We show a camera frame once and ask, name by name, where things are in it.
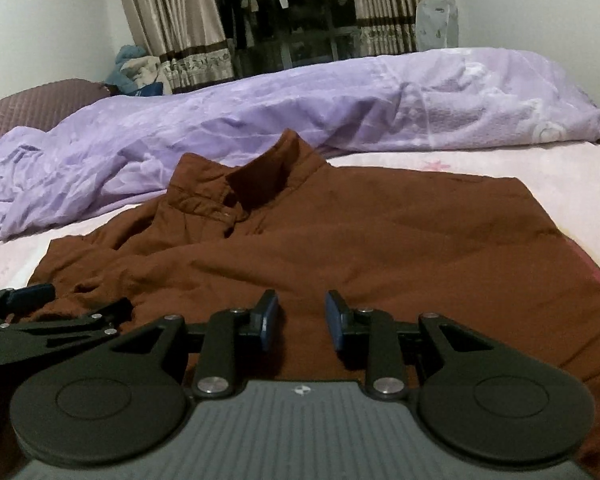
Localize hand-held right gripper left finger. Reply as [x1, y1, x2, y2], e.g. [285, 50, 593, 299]
[109, 289, 281, 401]

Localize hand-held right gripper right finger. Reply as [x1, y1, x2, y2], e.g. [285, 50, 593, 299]
[325, 289, 497, 401]

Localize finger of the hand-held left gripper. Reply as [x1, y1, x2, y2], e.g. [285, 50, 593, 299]
[0, 297, 134, 357]
[0, 283, 57, 320]

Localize brown jacket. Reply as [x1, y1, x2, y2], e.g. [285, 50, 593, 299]
[0, 129, 600, 480]

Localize dark window with hanging clothes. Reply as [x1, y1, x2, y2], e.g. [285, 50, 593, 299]
[207, 0, 362, 80]

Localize mauve quilted headboard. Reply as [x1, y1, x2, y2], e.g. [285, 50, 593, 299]
[0, 79, 112, 151]

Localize purple quilt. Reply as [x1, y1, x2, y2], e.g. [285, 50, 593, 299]
[0, 47, 600, 248]

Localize pink printed bedsheet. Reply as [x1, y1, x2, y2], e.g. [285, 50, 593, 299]
[0, 140, 600, 311]

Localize blue plush toy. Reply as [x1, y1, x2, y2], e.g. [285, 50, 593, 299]
[104, 45, 150, 88]

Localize beige striped curtain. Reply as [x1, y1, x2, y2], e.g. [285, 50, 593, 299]
[112, 0, 236, 94]
[347, 0, 422, 57]

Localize plastic-covered standing fan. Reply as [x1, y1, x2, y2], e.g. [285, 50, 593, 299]
[416, 0, 459, 54]

